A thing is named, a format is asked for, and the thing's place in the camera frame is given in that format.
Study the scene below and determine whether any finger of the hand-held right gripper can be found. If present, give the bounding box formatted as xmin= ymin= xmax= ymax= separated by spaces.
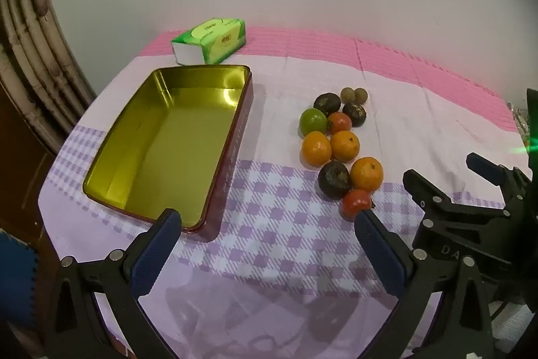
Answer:
xmin=402 ymin=169 xmax=511 ymax=234
xmin=466 ymin=151 xmax=532 ymax=212

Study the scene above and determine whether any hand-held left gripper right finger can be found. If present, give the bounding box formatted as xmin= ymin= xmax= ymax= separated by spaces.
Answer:
xmin=354 ymin=210 xmax=501 ymax=359

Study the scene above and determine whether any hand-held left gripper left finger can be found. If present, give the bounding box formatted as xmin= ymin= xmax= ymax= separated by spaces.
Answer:
xmin=44 ymin=208 xmax=182 ymax=359

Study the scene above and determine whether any red tomato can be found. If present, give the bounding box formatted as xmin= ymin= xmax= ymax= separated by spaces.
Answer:
xmin=341 ymin=189 xmax=374 ymax=221
xmin=327 ymin=112 xmax=353 ymax=135

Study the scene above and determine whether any orange mandarin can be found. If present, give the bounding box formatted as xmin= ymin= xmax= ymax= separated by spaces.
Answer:
xmin=350 ymin=157 xmax=384 ymax=192
xmin=301 ymin=131 xmax=333 ymax=167
xmin=330 ymin=130 xmax=361 ymax=163

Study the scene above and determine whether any dark brown round fruit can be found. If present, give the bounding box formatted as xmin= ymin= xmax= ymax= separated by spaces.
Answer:
xmin=313 ymin=93 xmax=342 ymax=115
xmin=318 ymin=161 xmax=352 ymax=200
xmin=342 ymin=102 xmax=367 ymax=128

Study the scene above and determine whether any gold rectangular tin box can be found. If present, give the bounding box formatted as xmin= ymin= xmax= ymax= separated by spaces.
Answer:
xmin=82 ymin=65 xmax=253 ymax=244

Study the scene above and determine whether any green citrus fruit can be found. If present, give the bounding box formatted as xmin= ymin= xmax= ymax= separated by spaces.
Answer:
xmin=299 ymin=109 xmax=329 ymax=137

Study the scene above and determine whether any shiny plastic wrapper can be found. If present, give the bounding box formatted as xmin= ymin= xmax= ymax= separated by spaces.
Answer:
xmin=508 ymin=102 xmax=531 ymax=143

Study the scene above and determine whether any pink purple checked tablecloth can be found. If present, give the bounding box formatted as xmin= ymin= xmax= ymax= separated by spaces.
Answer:
xmin=38 ymin=27 xmax=526 ymax=359

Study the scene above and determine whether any blue foam mat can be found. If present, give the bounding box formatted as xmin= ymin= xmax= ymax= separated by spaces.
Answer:
xmin=0 ymin=230 xmax=39 ymax=328

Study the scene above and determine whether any brown wooden cabinet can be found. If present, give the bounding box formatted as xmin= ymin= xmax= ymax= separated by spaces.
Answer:
xmin=0 ymin=43 xmax=64 ymax=246

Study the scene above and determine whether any green tissue pack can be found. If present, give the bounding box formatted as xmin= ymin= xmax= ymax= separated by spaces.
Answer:
xmin=170 ymin=17 xmax=246 ymax=66

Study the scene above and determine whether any bamboo furniture frame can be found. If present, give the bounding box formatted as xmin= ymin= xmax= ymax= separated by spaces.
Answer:
xmin=0 ymin=0 xmax=98 ymax=155

